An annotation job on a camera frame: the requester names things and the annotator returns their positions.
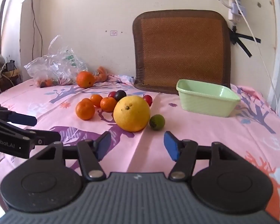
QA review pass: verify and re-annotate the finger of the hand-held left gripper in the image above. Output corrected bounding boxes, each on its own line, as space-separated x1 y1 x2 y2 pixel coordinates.
0 118 61 146
0 103 37 127

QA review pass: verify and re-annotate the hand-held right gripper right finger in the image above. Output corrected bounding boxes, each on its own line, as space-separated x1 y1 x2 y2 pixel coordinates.
164 131 244 181

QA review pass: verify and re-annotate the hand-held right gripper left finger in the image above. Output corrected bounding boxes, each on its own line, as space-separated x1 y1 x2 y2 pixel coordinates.
36 131 112 181

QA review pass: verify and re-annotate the small green fruit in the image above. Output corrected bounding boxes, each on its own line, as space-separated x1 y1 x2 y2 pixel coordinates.
149 114 165 130

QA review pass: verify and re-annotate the small orange tangerine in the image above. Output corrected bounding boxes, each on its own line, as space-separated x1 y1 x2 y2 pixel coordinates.
75 98 95 120
90 94 103 108
100 97 117 112

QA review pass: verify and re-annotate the large yellow grapefruit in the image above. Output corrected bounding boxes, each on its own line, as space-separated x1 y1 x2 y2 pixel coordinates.
113 96 151 132

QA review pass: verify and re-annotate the dark purple plum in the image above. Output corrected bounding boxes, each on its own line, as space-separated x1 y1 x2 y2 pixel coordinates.
113 90 127 102

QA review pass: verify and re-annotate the light green plastic basin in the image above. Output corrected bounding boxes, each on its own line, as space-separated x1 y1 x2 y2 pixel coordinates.
176 79 241 118

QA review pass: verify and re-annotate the pink deer printed bedsheet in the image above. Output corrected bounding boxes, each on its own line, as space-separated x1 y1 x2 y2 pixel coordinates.
0 73 280 224

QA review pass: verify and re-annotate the clear plastic bag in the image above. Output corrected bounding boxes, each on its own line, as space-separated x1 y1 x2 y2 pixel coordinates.
24 35 88 88

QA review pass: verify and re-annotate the large orange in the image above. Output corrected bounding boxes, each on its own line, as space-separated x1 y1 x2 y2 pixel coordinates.
76 71 96 88

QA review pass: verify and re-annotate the brown woven seat cushion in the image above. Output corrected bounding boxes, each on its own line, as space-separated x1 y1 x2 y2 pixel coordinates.
133 10 231 95

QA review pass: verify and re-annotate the black tape cross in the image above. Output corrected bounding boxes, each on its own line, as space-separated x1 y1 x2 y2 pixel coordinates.
230 26 262 58

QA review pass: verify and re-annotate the white power strip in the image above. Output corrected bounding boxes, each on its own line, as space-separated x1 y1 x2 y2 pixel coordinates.
228 0 242 26

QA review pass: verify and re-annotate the thin dark wall cable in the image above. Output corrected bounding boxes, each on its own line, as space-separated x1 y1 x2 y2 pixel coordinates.
31 0 43 57

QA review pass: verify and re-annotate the white cable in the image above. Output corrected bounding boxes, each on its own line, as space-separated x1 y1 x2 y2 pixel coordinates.
233 0 279 109

